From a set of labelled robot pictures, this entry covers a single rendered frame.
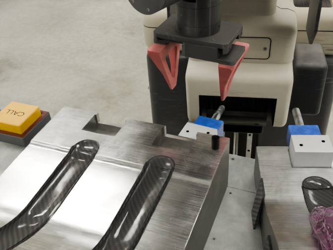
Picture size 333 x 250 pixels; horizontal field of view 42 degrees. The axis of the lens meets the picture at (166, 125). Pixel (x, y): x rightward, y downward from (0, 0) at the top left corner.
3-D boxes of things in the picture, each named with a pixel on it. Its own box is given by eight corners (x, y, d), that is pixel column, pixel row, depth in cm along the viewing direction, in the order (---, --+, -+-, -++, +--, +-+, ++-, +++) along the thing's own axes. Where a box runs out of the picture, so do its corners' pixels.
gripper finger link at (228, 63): (231, 115, 57) (234, 51, 51) (181, 103, 60) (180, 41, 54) (246, 90, 62) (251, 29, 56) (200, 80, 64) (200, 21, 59)
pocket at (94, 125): (100, 131, 66) (96, 111, 64) (131, 138, 65) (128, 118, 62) (85, 150, 63) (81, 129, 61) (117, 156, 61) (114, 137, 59)
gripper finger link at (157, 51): (195, 106, 59) (194, 44, 53) (149, 95, 62) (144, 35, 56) (213, 82, 64) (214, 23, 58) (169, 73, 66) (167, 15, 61)
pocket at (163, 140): (165, 145, 63) (163, 124, 61) (199, 152, 61) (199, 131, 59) (153, 165, 60) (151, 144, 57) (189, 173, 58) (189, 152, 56)
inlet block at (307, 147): (277, 124, 69) (281, 95, 66) (309, 124, 69) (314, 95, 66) (290, 181, 59) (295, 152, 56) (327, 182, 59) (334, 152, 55)
